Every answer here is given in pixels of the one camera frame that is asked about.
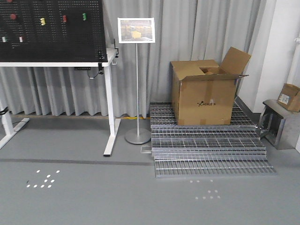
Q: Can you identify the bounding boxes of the large open cardboard box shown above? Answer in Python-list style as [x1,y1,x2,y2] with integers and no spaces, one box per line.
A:
[171,47,251,126]

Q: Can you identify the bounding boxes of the sign stand with picture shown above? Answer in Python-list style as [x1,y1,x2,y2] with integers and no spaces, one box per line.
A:
[118,17,156,145]

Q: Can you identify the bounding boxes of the grey curtain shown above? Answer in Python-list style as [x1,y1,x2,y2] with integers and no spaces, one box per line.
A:
[0,0,266,117]

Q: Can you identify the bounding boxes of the stacked steel floor gratings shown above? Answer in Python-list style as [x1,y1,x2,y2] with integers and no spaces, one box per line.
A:
[149,102,276,178]

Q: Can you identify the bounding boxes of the stainless steel stool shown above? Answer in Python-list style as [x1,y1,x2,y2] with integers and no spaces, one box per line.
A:
[257,99,300,150]

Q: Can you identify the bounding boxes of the small cardboard box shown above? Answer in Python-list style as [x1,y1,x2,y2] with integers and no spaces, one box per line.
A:
[277,83,300,112]

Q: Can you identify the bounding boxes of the black pegboard panel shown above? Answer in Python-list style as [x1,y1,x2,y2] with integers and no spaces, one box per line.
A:
[0,0,107,62]

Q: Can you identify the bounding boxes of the white frame table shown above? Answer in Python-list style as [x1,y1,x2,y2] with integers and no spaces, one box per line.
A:
[0,48,121,157]

